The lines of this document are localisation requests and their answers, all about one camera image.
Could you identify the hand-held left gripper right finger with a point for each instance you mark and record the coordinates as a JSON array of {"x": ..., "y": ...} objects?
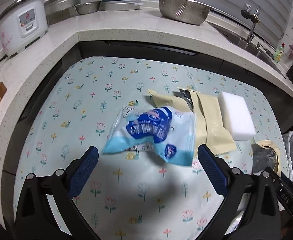
[{"x": 212, "y": 172}]

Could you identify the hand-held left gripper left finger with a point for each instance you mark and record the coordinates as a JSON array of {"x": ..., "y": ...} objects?
[{"x": 82, "y": 172}]

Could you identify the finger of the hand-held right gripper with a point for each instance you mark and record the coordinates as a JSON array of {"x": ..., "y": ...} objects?
[{"x": 271, "y": 174}]

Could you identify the long beige wrapper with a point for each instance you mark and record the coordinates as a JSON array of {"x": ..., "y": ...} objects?
[{"x": 211, "y": 120}]

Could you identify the white sponge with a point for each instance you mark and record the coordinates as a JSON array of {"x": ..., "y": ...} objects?
[{"x": 236, "y": 115}]

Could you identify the blue and white packet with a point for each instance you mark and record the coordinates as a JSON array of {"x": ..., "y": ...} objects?
[{"x": 149, "y": 125}]

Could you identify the short beige wrapper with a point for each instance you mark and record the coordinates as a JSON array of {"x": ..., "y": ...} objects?
[{"x": 166, "y": 101}]

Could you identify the floral tablecloth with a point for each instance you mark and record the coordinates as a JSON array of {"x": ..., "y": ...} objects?
[{"x": 86, "y": 120}]

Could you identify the green dish soap bottle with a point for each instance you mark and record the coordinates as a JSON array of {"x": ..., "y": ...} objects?
[{"x": 279, "y": 53}]

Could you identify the dark scrubber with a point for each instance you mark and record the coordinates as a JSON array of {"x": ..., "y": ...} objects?
[{"x": 269, "y": 52}]

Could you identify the sink soap pump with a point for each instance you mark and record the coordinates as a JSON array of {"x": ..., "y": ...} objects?
[{"x": 258, "y": 47}]

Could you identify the steel sink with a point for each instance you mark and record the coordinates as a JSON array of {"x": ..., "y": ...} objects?
[{"x": 246, "y": 42}]

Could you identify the chrome faucet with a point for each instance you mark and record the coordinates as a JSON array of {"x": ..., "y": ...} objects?
[{"x": 251, "y": 27}]

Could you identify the white rice cooker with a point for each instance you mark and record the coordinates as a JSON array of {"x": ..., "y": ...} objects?
[{"x": 24, "y": 22}]

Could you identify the small steel bowl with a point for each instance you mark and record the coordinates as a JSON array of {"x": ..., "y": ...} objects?
[{"x": 87, "y": 7}]

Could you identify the steel colander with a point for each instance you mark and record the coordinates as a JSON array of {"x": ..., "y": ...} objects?
[{"x": 184, "y": 8}]

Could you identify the steel steamer pot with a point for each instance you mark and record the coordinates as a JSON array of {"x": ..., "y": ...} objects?
[{"x": 61, "y": 3}]

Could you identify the steel tray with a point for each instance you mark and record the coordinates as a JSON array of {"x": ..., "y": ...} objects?
[{"x": 121, "y": 5}]

